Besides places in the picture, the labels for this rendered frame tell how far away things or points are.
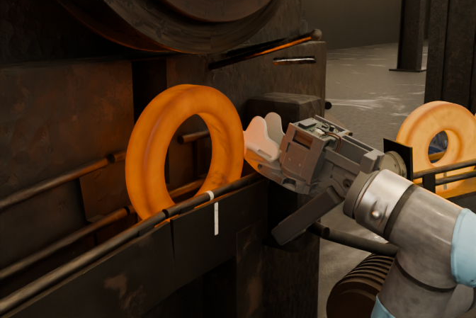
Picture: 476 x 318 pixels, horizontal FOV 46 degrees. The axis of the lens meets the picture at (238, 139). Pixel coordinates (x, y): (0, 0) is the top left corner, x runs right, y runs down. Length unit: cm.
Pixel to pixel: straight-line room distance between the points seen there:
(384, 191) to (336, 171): 7
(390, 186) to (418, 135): 29
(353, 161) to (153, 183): 24
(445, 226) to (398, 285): 10
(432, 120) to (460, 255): 36
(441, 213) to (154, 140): 32
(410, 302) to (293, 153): 22
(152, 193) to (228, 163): 14
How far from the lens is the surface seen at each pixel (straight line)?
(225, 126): 70
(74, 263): 55
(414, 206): 65
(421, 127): 94
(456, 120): 98
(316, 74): 106
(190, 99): 64
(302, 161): 70
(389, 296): 71
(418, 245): 66
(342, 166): 69
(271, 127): 77
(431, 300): 69
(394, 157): 93
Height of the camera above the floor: 93
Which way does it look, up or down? 13 degrees down
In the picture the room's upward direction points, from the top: straight up
